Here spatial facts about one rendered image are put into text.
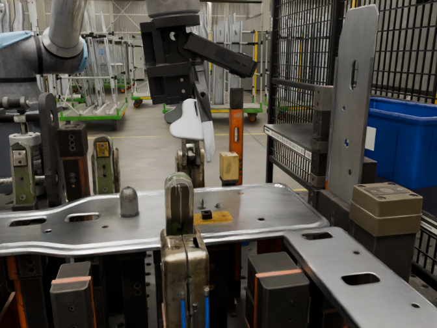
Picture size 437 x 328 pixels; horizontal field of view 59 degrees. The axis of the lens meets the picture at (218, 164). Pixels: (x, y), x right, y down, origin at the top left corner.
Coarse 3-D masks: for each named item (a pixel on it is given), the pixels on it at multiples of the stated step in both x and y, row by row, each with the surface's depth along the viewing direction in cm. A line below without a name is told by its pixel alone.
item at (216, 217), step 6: (204, 210) 65; (210, 210) 65; (198, 216) 65; (204, 216) 64; (210, 216) 64; (216, 216) 65; (228, 216) 65; (198, 222) 63; (204, 222) 63; (210, 222) 63; (216, 222) 63
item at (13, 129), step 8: (32, 112) 115; (0, 128) 114; (8, 128) 114; (16, 128) 114; (32, 128) 115; (0, 136) 114; (8, 136) 115; (0, 144) 115; (8, 144) 115; (0, 152) 116; (8, 152) 116; (0, 160) 116; (8, 160) 117; (0, 168) 117; (8, 168) 117; (0, 176) 118; (8, 176) 118; (0, 192) 119; (8, 192) 119; (64, 192) 134; (64, 200) 135
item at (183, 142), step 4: (184, 140) 79; (188, 140) 80; (184, 144) 79; (196, 144) 80; (184, 148) 80; (196, 148) 80; (184, 152) 80; (196, 152) 80; (184, 156) 80; (196, 156) 80; (184, 160) 80; (196, 160) 80; (184, 164) 80; (196, 164) 81
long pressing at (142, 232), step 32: (160, 192) 77; (224, 192) 77; (256, 192) 77; (288, 192) 77; (0, 224) 63; (64, 224) 63; (96, 224) 63; (128, 224) 63; (160, 224) 63; (224, 224) 63; (256, 224) 63; (288, 224) 63; (320, 224) 64; (64, 256) 55
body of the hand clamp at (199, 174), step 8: (176, 160) 82; (192, 160) 84; (176, 168) 83; (184, 168) 82; (192, 168) 82; (200, 168) 81; (192, 176) 81; (200, 176) 82; (192, 184) 82; (200, 184) 82
